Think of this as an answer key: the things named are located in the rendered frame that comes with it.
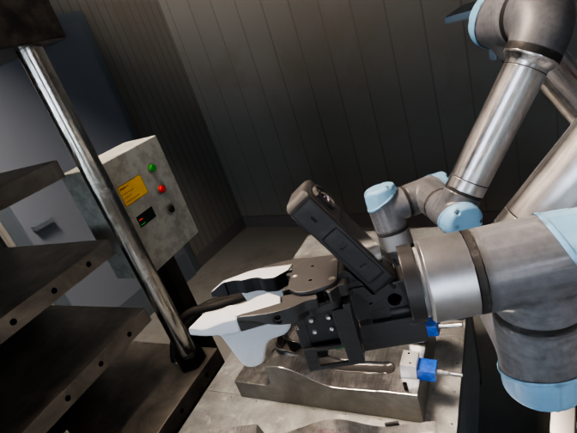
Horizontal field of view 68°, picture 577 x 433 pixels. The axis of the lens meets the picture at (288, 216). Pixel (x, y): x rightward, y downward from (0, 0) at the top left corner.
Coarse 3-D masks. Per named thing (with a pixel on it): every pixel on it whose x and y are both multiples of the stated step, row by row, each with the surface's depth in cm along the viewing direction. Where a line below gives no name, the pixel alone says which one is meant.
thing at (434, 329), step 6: (426, 324) 104; (432, 324) 103; (438, 324) 103; (444, 324) 102; (450, 324) 102; (456, 324) 101; (462, 324) 101; (432, 330) 102; (438, 330) 102; (432, 336) 103; (420, 342) 105
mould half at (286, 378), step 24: (288, 336) 116; (264, 360) 121; (288, 360) 108; (384, 360) 104; (240, 384) 117; (264, 384) 113; (288, 384) 108; (312, 384) 105; (336, 384) 103; (360, 384) 100; (384, 384) 98; (408, 384) 96; (336, 408) 106; (360, 408) 102; (384, 408) 99; (408, 408) 96
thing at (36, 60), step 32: (32, 64) 100; (64, 96) 106; (64, 128) 107; (96, 160) 112; (96, 192) 114; (128, 224) 120; (128, 256) 122; (160, 288) 128; (160, 320) 132; (192, 352) 138
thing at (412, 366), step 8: (408, 352) 99; (416, 352) 99; (408, 360) 97; (416, 360) 97; (424, 360) 98; (432, 360) 97; (400, 368) 97; (408, 368) 96; (416, 368) 96; (424, 368) 96; (432, 368) 95; (408, 376) 97; (416, 376) 96; (424, 376) 95; (432, 376) 95
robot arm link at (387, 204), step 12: (372, 192) 95; (384, 192) 94; (396, 192) 95; (372, 204) 96; (384, 204) 94; (396, 204) 95; (408, 204) 95; (372, 216) 98; (384, 216) 95; (396, 216) 95; (408, 216) 97; (384, 228) 96; (396, 228) 96
